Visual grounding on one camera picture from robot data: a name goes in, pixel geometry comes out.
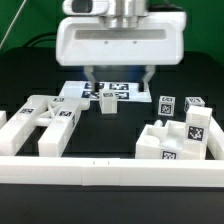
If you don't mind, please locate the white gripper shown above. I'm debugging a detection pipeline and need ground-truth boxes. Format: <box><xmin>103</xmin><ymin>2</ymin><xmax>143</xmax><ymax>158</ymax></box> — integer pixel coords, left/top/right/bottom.
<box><xmin>56</xmin><ymin>12</ymin><xmax>186</xmax><ymax>92</ymax></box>

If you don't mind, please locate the white chair seat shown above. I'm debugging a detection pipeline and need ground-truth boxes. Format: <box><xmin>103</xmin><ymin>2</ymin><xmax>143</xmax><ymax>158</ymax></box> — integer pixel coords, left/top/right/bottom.
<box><xmin>135</xmin><ymin>120</ymin><xmax>207</xmax><ymax>160</ymax></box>

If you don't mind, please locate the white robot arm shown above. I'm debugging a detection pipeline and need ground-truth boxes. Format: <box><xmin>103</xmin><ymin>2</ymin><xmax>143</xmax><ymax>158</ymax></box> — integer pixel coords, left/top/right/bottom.
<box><xmin>56</xmin><ymin>0</ymin><xmax>187</xmax><ymax>91</ymax></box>

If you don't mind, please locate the white tagged cube left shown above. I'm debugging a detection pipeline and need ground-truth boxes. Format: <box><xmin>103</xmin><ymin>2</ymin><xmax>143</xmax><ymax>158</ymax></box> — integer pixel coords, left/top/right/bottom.
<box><xmin>158</xmin><ymin>96</ymin><xmax>175</xmax><ymax>116</ymax></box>

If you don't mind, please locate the white tagged cube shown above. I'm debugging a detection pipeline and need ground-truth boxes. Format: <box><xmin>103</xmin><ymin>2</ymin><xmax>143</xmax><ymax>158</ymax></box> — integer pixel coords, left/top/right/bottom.
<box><xmin>184</xmin><ymin>97</ymin><xmax>205</xmax><ymax>112</ymax></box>
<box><xmin>158</xmin><ymin>96</ymin><xmax>175</xmax><ymax>116</ymax></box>

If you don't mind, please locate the white tagged cube right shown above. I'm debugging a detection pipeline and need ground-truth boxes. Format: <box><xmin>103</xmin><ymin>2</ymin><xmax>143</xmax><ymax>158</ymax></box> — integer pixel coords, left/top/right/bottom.
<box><xmin>184</xmin><ymin>97</ymin><xmax>205</xmax><ymax>112</ymax></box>

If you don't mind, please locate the thin grey rod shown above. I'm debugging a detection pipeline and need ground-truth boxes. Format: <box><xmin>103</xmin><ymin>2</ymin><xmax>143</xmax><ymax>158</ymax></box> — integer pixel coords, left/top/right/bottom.
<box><xmin>0</xmin><ymin>0</ymin><xmax>28</xmax><ymax>51</ymax></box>

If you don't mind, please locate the white left block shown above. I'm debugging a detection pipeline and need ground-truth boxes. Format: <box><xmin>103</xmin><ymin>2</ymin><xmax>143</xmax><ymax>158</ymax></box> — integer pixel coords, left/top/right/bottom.
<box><xmin>0</xmin><ymin>111</ymin><xmax>7</xmax><ymax>129</ymax></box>

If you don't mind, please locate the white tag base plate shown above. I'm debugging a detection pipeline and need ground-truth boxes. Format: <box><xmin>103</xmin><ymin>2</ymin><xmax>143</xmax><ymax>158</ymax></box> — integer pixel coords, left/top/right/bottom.
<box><xmin>60</xmin><ymin>81</ymin><xmax>152</xmax><ymax>103</ymax></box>

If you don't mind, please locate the white chair back frame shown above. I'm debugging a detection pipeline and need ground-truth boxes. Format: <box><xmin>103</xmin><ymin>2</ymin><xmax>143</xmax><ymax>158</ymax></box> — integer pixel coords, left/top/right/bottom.
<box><xmin>0</xmin><ymin>95</ymin><xmax>90</xmax><ymax>157</ymax></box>

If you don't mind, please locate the black cable with connector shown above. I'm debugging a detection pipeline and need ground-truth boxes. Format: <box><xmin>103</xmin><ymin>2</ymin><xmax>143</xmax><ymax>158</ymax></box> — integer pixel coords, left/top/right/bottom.
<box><xmin>22</xmin><ymin>31</ymin><xmax>58</xmax><ymax>48</ymax></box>

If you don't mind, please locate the white right rail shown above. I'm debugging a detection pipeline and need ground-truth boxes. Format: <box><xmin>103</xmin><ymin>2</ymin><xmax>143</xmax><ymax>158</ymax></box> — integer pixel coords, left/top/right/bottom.
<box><xmin>208</xmin><ymin>118</ymin><xmax>224</xmax><ymax>160</ymax></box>

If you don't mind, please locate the white rail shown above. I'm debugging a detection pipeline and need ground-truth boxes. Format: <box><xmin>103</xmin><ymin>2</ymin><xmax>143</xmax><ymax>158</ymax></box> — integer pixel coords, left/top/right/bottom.
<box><xmin>0</xmin><ymin>156</ymin><xmax>224</xmax><ymax>187</ymax></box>
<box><xmin>208</xmin><ymin>118</ymin><xmax>224</xmax><ymax>160</ymax></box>

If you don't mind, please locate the white front rail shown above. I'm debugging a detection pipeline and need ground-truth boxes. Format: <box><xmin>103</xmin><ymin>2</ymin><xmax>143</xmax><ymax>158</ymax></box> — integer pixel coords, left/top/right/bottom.
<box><xmin>0</xmin><ymin>156</ymin><xmax>224</xmax><ymax>187</ymax></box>

